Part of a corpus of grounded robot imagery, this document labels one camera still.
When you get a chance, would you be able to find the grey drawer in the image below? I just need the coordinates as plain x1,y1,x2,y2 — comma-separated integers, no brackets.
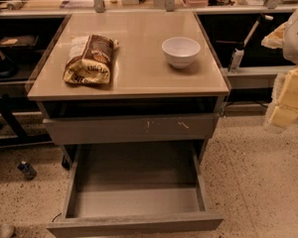
48,141,223,238
44,114,219,145

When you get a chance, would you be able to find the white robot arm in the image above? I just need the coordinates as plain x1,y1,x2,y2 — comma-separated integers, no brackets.
261,8,298,133

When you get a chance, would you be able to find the grey top drawer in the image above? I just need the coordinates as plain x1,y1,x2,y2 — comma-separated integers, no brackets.
44,114,219,145

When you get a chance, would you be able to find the grey drawer cabinet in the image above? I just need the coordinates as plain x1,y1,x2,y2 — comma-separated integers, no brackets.
27,11,230,171

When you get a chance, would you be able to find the white bowl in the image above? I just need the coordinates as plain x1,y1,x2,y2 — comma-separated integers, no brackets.
161,37,201,68

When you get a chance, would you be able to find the brown yellow chip bag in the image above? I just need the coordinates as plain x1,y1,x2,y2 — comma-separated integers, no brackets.
63,35,118,85

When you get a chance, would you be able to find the small blue can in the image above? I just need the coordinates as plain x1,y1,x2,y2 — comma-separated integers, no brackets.
18,161,37,179

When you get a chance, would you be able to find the white shoe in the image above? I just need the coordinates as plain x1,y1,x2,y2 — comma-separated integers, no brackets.
0,224,15,238

